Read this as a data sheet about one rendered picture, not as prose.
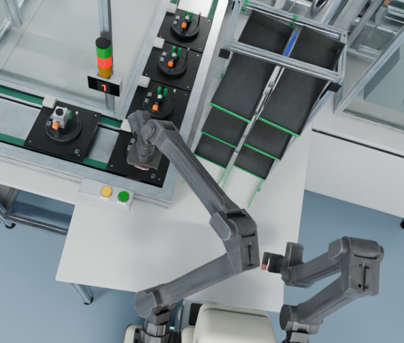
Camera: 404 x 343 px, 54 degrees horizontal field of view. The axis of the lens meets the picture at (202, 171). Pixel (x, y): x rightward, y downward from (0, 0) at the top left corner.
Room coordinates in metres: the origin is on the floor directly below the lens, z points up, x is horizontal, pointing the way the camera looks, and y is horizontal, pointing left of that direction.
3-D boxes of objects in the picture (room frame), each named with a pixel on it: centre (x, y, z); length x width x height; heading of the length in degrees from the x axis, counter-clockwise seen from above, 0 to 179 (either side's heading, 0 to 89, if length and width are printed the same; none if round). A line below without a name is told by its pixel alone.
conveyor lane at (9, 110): (0.73, 0.56, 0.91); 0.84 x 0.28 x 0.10; 97
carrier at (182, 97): (0.98, 0.29, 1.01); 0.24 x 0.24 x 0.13; 7
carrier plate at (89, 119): (0.70, 0.60, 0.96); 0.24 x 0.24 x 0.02; 7
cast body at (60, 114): (0.71, 0.60, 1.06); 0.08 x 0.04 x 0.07; 8
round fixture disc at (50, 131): (0.70, 0.60, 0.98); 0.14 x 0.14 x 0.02
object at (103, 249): (0.60, 0.00, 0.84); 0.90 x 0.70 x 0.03; 104
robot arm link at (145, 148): (0.56, 0.19, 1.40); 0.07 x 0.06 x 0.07; 42
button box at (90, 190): (0.52, 0.32, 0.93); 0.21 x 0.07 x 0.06; 97
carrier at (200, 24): (1.47, 0.35, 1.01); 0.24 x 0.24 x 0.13; 7
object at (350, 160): (1.70, -0.94, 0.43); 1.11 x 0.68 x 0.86; 97
